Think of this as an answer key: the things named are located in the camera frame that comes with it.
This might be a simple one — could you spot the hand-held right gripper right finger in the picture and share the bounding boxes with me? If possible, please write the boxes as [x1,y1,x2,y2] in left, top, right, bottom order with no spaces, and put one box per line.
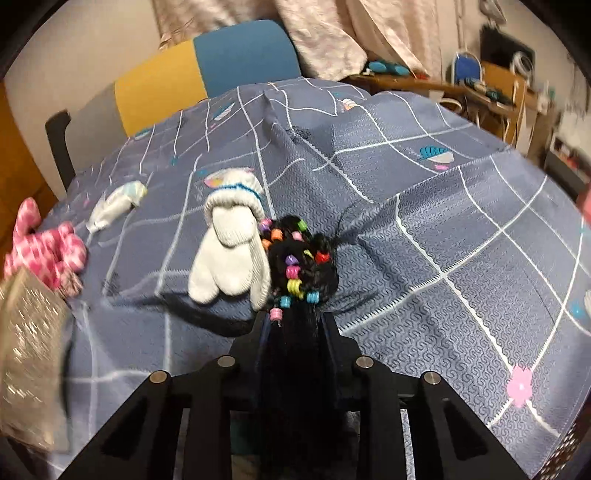
[320,311,530,480]

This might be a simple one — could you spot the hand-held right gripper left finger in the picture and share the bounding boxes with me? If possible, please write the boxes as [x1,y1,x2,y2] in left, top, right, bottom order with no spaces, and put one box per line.
[58,310,274,480]

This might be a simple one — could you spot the black wig with coloured beads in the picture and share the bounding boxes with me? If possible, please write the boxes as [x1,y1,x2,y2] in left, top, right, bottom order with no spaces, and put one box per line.
[256,203,376,457]

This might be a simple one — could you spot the white knit glove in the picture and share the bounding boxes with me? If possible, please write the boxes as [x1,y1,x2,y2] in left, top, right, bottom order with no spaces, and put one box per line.
[187,168,273,311]

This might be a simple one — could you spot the beige glittery bag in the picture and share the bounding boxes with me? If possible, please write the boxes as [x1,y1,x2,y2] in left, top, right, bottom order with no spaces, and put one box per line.
[0,268,73,454]

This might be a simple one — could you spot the pink checkered plush toy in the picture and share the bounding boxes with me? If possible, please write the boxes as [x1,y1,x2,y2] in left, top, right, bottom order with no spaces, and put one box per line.
[4,198,88,297]

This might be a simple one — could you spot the dark perforated basket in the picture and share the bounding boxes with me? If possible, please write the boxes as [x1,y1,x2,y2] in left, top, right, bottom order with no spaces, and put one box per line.
[530,415,583,480]

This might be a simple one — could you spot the wooden desk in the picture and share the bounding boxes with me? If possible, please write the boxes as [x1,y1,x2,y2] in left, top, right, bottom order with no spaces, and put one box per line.
[344,74,559,158]

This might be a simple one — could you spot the yellow blue grey chair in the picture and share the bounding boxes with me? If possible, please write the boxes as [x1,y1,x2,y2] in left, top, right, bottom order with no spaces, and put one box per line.
[45,19,302,186]

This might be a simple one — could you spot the blue plastic item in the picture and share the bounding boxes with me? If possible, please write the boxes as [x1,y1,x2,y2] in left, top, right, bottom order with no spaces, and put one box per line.
[368,60,413,78]

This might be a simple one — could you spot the wooden cabinet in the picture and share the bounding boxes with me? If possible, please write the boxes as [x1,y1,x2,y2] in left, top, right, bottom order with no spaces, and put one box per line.
[0,83,57,261]

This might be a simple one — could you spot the small blue white fan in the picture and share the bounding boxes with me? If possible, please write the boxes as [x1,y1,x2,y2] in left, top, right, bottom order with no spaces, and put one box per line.
[454,52,484,87]

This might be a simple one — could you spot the pale patterned curtain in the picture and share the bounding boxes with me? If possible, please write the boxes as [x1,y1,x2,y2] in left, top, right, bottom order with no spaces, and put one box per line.
[152,0,445,82]

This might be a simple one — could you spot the black monitor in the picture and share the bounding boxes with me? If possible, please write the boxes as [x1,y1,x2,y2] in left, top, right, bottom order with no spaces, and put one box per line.
[480,24,536,70]

